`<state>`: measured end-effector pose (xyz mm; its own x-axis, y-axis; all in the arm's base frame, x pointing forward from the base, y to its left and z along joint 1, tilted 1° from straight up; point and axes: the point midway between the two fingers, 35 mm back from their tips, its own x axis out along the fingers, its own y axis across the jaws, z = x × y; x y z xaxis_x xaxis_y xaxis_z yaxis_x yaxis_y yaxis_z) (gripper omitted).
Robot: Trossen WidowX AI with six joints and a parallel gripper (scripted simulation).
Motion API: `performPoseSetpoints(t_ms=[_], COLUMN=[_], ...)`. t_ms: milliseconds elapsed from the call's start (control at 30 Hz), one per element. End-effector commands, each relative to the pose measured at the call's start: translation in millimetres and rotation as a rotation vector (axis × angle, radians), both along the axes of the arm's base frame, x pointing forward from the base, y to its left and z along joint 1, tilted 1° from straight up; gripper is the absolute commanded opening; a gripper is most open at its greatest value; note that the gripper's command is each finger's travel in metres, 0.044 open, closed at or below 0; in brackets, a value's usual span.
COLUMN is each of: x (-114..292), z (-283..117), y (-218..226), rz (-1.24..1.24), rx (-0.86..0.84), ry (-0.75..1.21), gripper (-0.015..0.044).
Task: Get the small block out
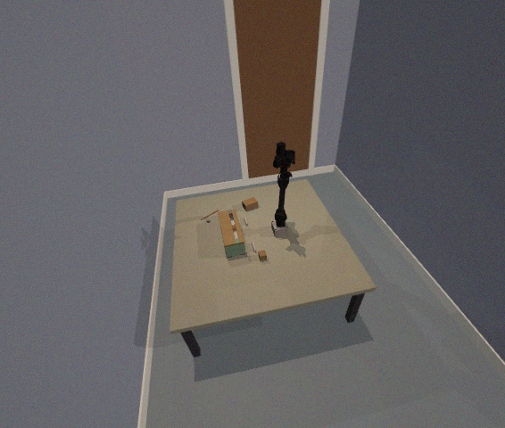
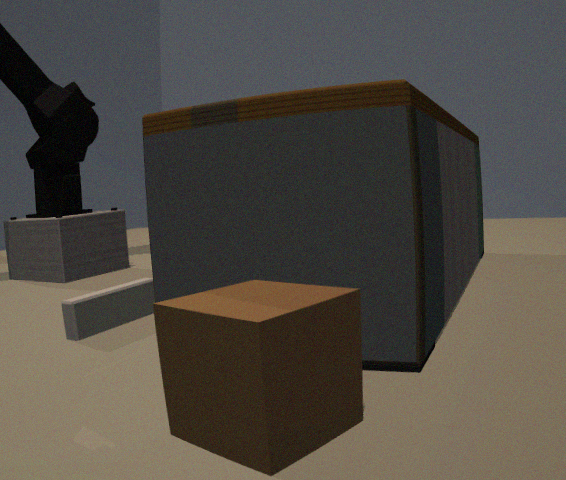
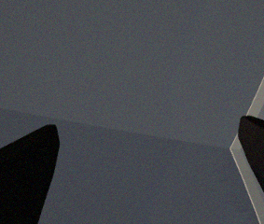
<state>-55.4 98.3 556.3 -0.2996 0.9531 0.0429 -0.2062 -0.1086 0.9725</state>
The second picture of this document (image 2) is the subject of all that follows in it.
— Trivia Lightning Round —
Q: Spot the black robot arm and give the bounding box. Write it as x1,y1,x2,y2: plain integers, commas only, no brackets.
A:
0,24,99,218

